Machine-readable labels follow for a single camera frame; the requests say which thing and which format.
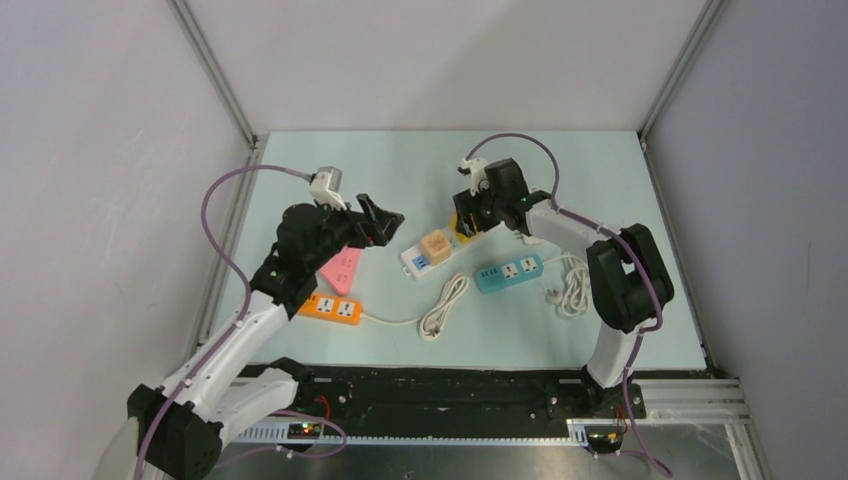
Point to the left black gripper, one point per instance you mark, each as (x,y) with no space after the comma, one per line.
(365,231)

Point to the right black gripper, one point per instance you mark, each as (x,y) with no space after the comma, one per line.
(466,205)

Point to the yellow cube socket adapter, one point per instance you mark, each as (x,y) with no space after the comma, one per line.
(465,228)

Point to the beige cube socket adapter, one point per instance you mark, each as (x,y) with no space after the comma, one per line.
(436,247)

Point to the white multicolour power strip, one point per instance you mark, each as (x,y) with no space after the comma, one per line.
(416,266)

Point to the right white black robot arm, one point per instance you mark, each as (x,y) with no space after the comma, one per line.
(629,281)

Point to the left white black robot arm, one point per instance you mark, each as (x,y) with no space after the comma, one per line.
(187,421)

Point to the small white plug adapter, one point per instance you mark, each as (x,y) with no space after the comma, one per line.
(531,240)

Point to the pink triangular power socket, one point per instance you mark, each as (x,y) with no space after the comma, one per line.
(339,272)

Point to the light green table mat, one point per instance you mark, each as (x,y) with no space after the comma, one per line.
(601,175)

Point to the teal power strip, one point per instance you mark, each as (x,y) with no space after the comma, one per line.
(500,277)

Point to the orange power strip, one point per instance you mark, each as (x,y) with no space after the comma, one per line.
(332,308)

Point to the left circuit board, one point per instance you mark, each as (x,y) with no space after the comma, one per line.
(303,430)

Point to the circuit board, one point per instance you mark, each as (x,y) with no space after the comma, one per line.
(603,443)
(303,430)

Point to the right circuit board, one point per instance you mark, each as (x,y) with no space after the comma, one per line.
(603,443)

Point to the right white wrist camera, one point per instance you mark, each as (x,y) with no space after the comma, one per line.
(474,169)

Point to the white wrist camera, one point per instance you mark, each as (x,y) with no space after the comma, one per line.
(474,169)
(324,188)

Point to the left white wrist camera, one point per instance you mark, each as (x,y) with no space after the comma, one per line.
(324,188)

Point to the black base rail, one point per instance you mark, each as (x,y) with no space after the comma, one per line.
(433,403)

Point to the left aluminium frame post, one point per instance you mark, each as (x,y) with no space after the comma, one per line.
(198,41)

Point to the aluminium frame post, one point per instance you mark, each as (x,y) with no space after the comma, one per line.
(198,41)
(697,37)

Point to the right aluminium frame post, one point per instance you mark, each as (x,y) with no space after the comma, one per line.
(697,37)

